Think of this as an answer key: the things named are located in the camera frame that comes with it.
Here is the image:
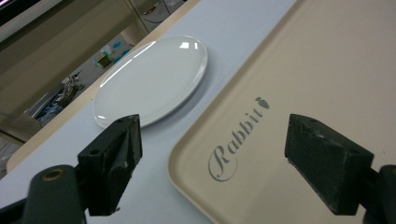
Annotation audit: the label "green and yellow small box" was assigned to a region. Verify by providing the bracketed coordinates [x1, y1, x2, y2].
[94, 50, 114, 69]

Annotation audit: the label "blue plastic items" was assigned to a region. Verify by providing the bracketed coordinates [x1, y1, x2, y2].
[110, 40, 131, 64]

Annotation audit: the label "white oval plate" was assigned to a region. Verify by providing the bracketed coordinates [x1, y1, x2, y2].
[92, 35, 209, 129]

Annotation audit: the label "beige plastic tray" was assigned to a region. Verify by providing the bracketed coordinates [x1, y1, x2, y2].
[166, 0, 396, 224]

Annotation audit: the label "silver crumpled foil packaging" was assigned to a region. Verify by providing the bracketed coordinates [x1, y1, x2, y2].
[55, 70, 86, 108]

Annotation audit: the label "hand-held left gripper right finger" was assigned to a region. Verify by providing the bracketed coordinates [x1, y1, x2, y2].
[284, 113, 375, 217]

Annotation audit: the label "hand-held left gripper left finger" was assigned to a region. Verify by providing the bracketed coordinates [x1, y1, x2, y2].
[77, 113, 144, 217]

